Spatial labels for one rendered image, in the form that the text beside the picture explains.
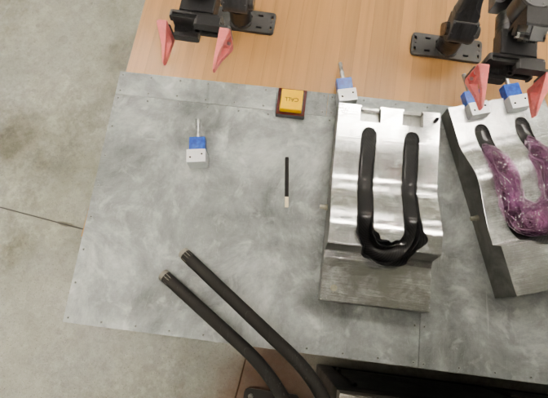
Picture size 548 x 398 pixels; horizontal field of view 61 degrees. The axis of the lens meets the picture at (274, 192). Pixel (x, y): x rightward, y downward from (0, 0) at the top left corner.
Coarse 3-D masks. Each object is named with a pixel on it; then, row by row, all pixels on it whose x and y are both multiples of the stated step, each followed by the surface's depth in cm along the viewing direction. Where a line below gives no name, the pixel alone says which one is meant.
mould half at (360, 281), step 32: (352, 128) 118; (384, 128) 118; (416, 128) 118; (352, 160) 116; (384, 160) 116; (352, 192) 113; (384, 192) 113; (352, 224) 107; (384, 224) 107; (352, 256) 112; (416, 256) 109; (320, 288) 111; (352, 288) 111; (384, 288) 110; (416, 288) 110
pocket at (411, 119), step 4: (404, 112) 121; (404, 116) 122; (408, 116) 121; (412, 116) 121; (416, 116) 121; (420, 116) 121; (404, 120) 121; (408, 120) 121; (412, 120) 121; (416, 120) 121; (420, 120) 121; (404, 124) 121; (408, 124) 121; (412, 124) 121; (416, 124) 121; (420, 124) 121
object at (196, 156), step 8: (200, 120) 126; (200, 128) 125; (200, 136) 123; (192, 144) 123; (200, 144) 123; (192, 152) 121; (200, 152) 121; (192, 160) 120; (200, 160) 120; (208, 160) 125; (192, 168) 125
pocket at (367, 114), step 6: (360, 108) 121; (366, 108) 121; (372, 108) 121; (360, 114) 122; (366, 114) 122; (372, 114) 122; (378, 114) 122; (360, 120) 121; (366, 120) 121; (372, 120) 121; (378, 120) 121
